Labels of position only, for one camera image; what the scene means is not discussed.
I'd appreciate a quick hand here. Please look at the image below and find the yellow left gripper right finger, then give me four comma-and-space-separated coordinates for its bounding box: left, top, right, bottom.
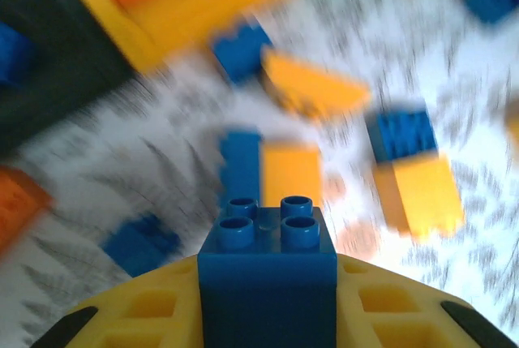
335, 251, 519, 348

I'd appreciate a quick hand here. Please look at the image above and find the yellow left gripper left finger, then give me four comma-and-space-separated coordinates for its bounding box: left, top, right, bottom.
28, 253, 204, 348

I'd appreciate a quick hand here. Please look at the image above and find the long blue lego brick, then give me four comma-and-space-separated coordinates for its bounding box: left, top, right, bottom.
217, 128, 263, 207

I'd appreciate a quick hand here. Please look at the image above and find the yellow curved lego brick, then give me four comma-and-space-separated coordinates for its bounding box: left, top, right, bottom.
259, 47, 372, 122

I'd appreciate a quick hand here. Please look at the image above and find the black plastic storage bin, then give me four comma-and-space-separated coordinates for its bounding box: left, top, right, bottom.
0, 0, 141, 158

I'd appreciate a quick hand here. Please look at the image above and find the yellow plastic storage bin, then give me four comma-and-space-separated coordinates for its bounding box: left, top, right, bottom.
48, 0, 320, 73

